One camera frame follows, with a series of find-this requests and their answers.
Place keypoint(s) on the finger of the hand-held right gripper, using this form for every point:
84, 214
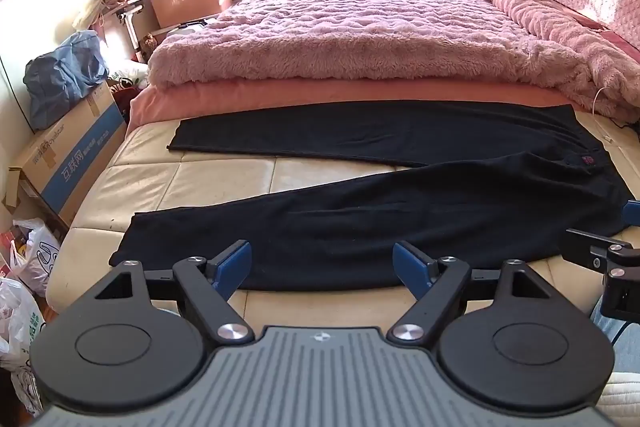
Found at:
595, 252
632, 213

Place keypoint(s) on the white plastic bag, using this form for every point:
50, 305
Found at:
131, 74
17, 337
35, 257

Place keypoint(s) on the pink fluffy blanket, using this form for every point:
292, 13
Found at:
360, 37

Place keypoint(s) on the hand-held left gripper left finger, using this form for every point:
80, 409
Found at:
234, 263

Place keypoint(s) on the blue cloth bag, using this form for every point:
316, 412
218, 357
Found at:
60, 77

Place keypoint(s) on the salmon bed sheet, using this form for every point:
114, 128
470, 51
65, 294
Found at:
250, 94

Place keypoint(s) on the person's jeans leg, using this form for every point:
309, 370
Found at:
622, 342

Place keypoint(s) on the black pants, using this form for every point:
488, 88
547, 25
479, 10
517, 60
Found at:
350, 217

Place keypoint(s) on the white metal frame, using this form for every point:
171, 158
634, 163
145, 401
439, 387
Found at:
131, 24

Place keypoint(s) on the white knit cloth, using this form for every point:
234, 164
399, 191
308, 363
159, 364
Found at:
622, 397

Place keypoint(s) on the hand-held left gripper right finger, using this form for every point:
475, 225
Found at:
411, 264

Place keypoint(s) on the cardboard box with blue print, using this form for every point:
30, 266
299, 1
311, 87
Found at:
70, 162

